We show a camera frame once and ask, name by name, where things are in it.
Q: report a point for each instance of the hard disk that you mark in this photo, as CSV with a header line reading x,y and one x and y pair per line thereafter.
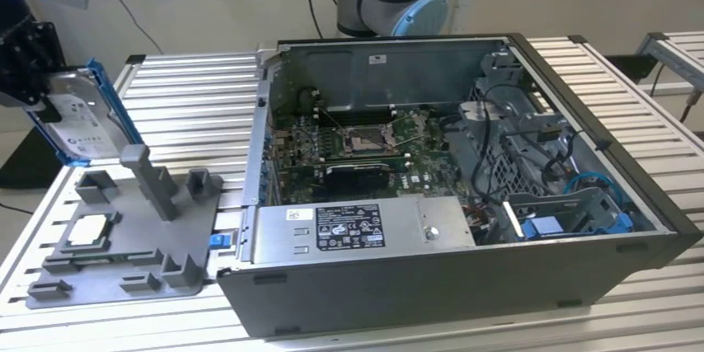
x,y
83,129

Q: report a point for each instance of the thin metal locking lever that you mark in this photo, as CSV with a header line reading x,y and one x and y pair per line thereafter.
x,y
333,118

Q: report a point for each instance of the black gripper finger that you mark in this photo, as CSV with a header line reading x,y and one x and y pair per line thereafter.
x,y
48,112

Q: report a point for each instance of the aluminium slat side table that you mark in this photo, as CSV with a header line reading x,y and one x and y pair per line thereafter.
x,y
679,49

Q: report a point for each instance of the green motherboard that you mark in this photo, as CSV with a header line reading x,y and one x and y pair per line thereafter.
x,y
428,170

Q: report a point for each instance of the blue carrier inside disk bay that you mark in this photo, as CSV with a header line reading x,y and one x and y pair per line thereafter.
x,y
541,228

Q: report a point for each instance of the CPU socket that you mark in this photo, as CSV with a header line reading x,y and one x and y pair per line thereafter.
x,y
363,144

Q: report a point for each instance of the blue plastic case latch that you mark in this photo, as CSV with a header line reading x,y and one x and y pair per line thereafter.
x,y
221,241

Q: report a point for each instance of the grey perforated drive cage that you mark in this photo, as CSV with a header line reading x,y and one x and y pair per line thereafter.
x,y
523,150

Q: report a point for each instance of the dark grey open PC case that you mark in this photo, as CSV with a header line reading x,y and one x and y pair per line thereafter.
x,y
384,298

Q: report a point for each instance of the silver CPU chip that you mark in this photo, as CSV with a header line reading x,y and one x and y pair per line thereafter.
x,y
89,231

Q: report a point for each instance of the grey plastic parts rack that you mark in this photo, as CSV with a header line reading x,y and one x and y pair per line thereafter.
x,y
143,240

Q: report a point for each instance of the black stand with base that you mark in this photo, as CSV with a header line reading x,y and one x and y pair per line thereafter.
x,y
21,166

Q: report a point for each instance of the black RAM slot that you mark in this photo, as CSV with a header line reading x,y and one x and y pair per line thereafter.
x,y
357,110
363,159

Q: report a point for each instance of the grey metal disk bay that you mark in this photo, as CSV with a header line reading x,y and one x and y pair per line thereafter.
x,y
583,203

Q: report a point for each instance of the silver power supply unit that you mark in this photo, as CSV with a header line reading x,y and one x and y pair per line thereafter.
x,y
396,224

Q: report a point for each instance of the black box behind table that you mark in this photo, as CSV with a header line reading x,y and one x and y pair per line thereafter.
x,y
629,67

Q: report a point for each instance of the black graphics card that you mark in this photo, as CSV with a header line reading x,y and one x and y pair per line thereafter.
x,y
356,179

